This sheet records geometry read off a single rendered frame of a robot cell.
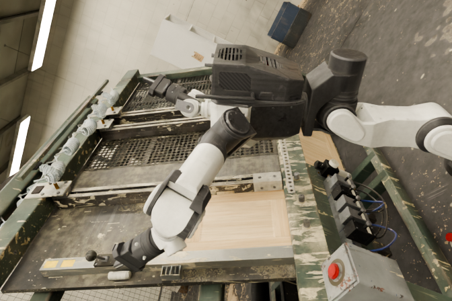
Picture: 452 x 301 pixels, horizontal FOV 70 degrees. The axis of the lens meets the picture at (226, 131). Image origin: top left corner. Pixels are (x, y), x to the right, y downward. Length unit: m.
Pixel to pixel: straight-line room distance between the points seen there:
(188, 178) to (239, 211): 0.66
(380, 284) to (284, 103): 0.55
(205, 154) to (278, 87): 0.33
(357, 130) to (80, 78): 6.60
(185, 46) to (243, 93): 4.15
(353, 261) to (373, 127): 0.46
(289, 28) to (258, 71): 4.53
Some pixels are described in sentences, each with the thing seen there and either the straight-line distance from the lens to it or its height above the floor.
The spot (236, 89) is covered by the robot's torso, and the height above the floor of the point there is 1.32.
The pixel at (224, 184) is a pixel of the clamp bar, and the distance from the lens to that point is 1.45.
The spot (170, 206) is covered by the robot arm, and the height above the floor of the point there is 1.40.
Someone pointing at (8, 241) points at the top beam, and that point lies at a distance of 1.62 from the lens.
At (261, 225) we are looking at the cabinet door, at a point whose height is 0.98.
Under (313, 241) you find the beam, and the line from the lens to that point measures 1.24.
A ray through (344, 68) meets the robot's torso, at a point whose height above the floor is 1.04.
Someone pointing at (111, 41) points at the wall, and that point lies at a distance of 6.89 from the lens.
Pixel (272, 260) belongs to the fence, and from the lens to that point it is 1.22.
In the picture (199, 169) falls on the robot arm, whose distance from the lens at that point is 0.79.
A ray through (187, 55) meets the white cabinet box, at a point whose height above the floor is 1.51.
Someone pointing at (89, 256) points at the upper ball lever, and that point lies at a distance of 1.27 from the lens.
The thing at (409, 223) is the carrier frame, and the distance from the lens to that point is 1.92.
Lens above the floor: 1.49
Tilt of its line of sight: 11 degrees down
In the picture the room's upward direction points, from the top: 67 degrees counter-clockwise
